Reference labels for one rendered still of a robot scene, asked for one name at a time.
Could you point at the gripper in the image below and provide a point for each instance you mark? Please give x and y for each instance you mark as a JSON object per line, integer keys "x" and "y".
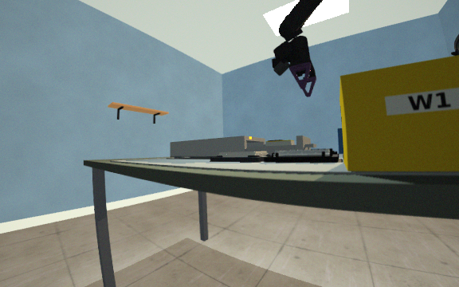
{"x": 301, "y": 67}

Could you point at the white multi-well plate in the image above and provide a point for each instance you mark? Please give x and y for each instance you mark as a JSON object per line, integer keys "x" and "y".
{"x": 243, "y": 153}
{"x": 302, "y": 153}

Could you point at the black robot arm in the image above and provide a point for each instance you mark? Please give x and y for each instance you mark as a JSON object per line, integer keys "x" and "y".
{"x": 290, "y": 28}

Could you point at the yellow box labelled w1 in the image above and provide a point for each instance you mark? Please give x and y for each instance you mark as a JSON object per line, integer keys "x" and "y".
{"x": 402, "y": 118}

